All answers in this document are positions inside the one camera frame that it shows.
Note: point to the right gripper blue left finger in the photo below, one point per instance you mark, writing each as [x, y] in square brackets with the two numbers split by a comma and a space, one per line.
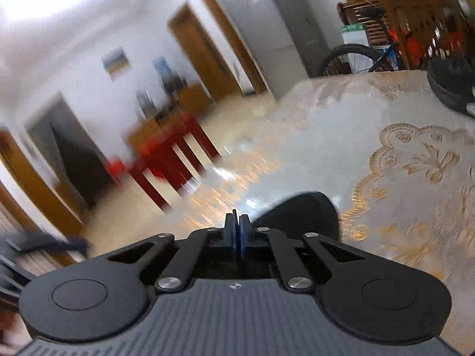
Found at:
[229, 233]

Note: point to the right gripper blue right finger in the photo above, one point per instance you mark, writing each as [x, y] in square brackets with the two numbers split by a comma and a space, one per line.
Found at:
[245, 235]

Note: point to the black sneaker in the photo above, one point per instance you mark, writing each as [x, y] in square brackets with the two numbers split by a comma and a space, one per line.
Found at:
[302, 213]
[452, 82]

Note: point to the floral lace tablecloth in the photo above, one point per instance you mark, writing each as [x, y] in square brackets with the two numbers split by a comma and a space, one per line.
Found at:
[397, 165]

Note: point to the red wooden chair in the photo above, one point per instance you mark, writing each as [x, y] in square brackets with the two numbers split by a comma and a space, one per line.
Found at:
[154, 143]

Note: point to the wooden sideboard cabinet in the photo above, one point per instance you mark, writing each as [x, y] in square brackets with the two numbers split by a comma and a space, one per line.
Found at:
[191, 100]

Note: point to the blue water dispenser bottle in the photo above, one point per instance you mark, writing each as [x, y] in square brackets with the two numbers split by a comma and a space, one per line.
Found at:
[162, 68]

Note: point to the black bicycle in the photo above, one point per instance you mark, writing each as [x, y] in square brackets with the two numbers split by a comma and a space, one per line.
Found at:
[371, 55]

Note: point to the silver refrigerator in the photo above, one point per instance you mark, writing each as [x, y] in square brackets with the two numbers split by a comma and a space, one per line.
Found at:
[283, 38]

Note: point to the white green box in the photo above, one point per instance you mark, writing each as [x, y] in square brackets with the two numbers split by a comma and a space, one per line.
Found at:
[356, 34]

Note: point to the brown wooden chair far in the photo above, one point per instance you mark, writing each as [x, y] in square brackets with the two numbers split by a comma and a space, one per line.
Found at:
[426, 29]

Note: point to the framed wall picture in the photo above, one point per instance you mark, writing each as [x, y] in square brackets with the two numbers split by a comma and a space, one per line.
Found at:
[115, 63]

